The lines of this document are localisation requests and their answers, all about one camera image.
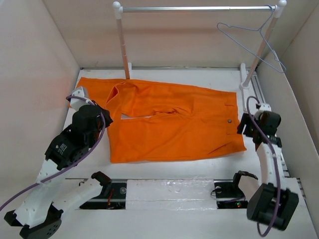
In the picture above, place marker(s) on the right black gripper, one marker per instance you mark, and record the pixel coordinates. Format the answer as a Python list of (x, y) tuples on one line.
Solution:
[(245, 120)]

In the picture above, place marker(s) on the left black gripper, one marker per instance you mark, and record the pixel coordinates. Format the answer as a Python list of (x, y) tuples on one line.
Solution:
[(108, 119)]

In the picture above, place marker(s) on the orange trousers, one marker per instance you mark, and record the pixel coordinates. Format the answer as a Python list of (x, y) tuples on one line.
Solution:
[(154, 121)]

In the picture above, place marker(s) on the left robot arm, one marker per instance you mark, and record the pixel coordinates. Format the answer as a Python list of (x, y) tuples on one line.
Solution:
[(40, 215)]

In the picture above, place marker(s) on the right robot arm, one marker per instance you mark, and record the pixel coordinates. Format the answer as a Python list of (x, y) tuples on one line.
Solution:
[(270, 202)]

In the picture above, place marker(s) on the white clothes rack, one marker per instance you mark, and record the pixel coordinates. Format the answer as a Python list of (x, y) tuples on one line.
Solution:
[(119, 10)]

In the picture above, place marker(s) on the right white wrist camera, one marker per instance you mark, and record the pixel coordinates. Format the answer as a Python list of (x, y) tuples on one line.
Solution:
[(261, 107)]

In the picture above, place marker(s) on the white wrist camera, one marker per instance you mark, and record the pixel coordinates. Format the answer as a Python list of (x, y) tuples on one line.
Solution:
[(261, 107), (79, 98)]

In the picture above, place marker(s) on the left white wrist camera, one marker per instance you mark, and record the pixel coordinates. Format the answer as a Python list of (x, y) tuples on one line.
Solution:
[(79, 98)]

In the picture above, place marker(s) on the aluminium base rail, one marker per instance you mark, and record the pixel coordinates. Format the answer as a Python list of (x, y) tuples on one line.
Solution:
[(173, 195)]

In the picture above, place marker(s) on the blue wire hanger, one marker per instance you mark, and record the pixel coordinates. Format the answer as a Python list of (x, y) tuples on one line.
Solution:
[(264, 31)]

